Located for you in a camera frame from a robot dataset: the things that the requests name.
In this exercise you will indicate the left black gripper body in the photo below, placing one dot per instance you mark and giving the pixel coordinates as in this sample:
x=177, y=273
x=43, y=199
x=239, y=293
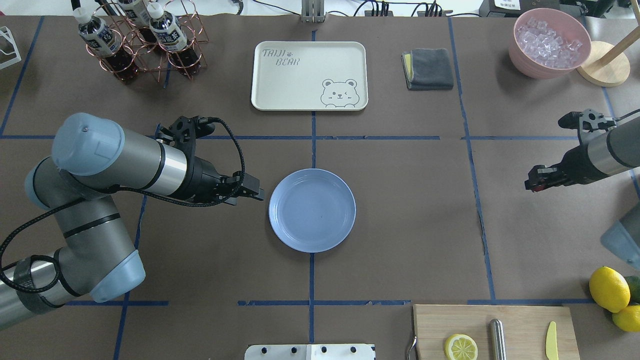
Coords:
x=203, y=178

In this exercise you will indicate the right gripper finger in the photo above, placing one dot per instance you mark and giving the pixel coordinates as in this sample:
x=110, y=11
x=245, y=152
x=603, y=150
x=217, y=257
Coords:
x=532, y=181
x=544, y=174

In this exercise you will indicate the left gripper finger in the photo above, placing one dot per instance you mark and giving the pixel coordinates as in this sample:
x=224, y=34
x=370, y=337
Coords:
x=243, y=192
x=248, y=183

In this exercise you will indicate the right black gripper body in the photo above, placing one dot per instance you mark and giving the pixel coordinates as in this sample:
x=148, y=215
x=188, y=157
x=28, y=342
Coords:
x=575, y=161

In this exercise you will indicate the blue plate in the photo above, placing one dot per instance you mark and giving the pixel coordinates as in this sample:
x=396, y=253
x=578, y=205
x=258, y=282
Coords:
x=312, y=210

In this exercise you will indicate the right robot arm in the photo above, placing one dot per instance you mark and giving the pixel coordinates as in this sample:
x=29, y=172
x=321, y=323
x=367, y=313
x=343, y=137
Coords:
x=622, y=238

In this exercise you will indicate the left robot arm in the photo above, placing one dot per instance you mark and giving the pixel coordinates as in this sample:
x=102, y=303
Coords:
x=91, y=159

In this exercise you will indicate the wooden stand with carton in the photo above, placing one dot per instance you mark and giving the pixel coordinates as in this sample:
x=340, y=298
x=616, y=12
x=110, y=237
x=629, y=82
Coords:
x=607, y=65

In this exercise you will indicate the cream bear tray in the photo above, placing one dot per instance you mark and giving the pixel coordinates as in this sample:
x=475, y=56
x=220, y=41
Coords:
x=310, y=76

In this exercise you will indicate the yellow lemon front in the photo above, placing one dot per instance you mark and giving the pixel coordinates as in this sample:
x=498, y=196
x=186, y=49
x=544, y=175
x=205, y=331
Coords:
x=609, y=289

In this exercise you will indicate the yellow lemon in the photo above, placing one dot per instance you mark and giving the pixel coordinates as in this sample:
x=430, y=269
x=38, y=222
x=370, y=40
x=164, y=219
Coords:
x=628, y=319
x=609, y=289

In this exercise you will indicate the green avocado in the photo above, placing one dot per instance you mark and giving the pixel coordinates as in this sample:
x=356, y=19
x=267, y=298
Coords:
x=633, y=282

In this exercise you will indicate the pink bowl with ice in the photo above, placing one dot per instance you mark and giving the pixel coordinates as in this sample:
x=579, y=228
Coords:
x=547, y=43

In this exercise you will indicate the wooden cutting board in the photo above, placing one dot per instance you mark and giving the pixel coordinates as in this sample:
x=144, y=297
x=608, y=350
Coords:
x=524, y=328

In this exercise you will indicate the drink bottle near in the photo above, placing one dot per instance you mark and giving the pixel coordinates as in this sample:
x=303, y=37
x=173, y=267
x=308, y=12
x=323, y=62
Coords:
x=170, y=35

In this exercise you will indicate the drink bottle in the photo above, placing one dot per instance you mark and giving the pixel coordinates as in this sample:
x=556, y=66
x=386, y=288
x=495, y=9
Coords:
x=105, y=43
x=137, y=14
x=170, y=35

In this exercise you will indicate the yellow lemon back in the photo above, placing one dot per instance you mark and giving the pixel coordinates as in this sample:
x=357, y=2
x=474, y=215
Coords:
x=628, y=319

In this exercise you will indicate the steel knife sharpener rod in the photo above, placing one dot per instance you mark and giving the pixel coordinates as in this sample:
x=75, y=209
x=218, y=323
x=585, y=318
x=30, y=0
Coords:
x=498, y=339

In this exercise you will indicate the yellow plastic knife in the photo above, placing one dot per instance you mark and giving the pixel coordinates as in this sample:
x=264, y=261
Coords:
x=551, y=342

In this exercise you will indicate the lemon half slice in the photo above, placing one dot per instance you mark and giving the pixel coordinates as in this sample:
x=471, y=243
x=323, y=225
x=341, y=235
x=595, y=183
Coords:
x=460, y=346

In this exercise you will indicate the drink bottle left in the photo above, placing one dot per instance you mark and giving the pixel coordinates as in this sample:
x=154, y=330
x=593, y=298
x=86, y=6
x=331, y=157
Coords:
x=105, y=43

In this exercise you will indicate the drink bottle far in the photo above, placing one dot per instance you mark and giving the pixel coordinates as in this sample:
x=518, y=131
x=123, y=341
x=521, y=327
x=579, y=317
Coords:
x=137, y=14

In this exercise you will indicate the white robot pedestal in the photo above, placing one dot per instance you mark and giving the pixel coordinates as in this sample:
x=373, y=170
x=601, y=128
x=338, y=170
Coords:
x=323, y=351

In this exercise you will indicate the copper wire bottle rack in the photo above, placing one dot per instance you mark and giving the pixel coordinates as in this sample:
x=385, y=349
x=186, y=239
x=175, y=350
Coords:
x=147, y=54

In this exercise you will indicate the white wire cup basket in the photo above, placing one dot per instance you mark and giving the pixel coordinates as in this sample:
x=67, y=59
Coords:
x=9, y=52

